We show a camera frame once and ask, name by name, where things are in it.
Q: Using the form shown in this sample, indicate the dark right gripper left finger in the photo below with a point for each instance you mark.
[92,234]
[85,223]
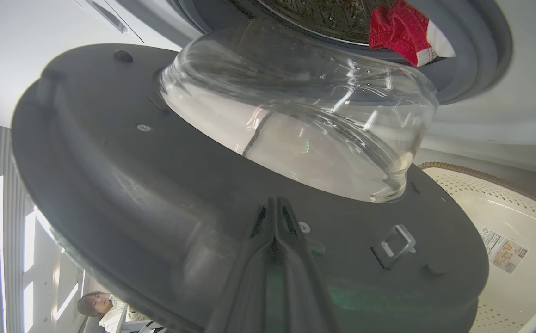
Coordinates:
[244,296]

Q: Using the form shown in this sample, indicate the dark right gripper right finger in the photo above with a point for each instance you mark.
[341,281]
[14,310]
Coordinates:
[311,305]

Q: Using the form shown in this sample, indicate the white washing machine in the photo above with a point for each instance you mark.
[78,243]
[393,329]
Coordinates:
[526,92]

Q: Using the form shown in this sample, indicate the white paper basket label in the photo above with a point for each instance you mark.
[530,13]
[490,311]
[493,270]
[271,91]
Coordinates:
[503,250]

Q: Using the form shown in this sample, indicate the cream perforated laundry basket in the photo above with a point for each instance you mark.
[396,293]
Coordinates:
[503,208]

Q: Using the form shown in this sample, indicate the red garment wide white panels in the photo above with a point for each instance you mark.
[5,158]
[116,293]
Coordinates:
[397,32]

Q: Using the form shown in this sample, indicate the person in white top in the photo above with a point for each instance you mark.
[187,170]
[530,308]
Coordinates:
[106,310]

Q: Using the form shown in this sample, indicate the dark washing machine door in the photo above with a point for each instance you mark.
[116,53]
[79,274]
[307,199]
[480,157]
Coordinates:
[110,185]

